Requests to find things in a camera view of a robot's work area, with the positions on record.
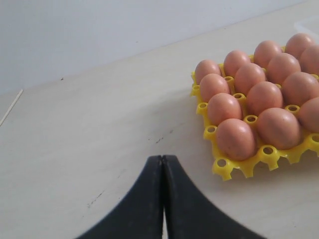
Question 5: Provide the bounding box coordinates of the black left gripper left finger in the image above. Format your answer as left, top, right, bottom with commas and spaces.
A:
79, 155, 163, 239

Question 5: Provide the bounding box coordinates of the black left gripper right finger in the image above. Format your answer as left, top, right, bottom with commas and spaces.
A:
162, 155, 263, 239

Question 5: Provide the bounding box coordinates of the brown egg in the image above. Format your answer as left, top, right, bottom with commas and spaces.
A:
234, 63, 266, 95
199, 73, 230, 102
216, 119, 257, 161
194, 59, 221, 85
223, 50, 251, 77
282, 72, 319, 106
207, 93, 242, 125
253, 40, 283, 68
246, 81, 284, 116
256, 108, 302, 150
298, 97, 319, 133
266, 53, 301, 85
300, 44, 319, 75
285, 33, 316, 60

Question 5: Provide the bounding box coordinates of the yellow plastic egg tray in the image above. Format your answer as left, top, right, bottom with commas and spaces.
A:
190, 44, 319, 182

